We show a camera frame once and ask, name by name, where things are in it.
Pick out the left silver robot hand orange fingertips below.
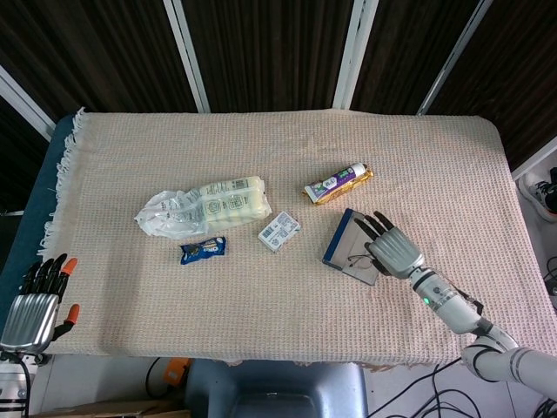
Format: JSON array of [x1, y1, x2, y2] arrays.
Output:
[[0, 253, 82, 354]]

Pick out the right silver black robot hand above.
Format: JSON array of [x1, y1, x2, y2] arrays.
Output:
[[352, 211, 426, 280]]

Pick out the thin-framed eyeglasses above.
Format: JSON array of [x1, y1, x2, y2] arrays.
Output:
[[346, 252, 379, 269]]

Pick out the grey blue glasses case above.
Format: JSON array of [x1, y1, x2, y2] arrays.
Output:
[[321, 207, 391, 287]]

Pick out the gold wrapped snack bar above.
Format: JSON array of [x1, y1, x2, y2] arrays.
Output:
[[311, 167, 375, 206]]

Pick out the purple white toothpaste tube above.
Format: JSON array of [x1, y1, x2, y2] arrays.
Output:
[[304, 161, 369, 204]]

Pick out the brown cardboard box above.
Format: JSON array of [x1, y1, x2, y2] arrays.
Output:
[[25, 398, 192, 418]]

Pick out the small white printed box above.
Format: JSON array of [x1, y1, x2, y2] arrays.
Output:
[[258, 211, 303, 253]]

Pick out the white black sneaker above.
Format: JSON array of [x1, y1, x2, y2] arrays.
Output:
[[520, 167, 557, 223]]

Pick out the orange device under table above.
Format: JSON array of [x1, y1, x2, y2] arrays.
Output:
[[163, 357, 192, 387]]

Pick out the beige woven fringed tablecloth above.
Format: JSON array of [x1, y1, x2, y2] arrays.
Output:
[[37, 107, 550, 375]]

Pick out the clear bag of yellow buns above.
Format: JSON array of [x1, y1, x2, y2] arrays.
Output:
[[133, 174, 273, 239]]

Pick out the grey blue plastic chair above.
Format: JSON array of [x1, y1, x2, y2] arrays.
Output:
[[185, 359, 369, 418]]

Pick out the blue cookie packet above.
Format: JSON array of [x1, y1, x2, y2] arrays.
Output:
[[179, 236, 228, 266]]

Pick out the black cable beside orange device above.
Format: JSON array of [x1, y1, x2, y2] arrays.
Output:
[[144, 356, 164, 400]]

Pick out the black floor cables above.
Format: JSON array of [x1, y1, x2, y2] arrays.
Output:
[[369, 356, 557, 418]]

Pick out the black cable coil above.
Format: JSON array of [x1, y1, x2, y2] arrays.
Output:
[[543, 256, 557, 297]]

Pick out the white metal frame post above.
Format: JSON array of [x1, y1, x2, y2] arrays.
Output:
[[0, 64, 57, 143], [163, 0, 211, 113], [511, 137, 557, 182], [332, 0, 379, 110], [416, 0, 495, 117]]

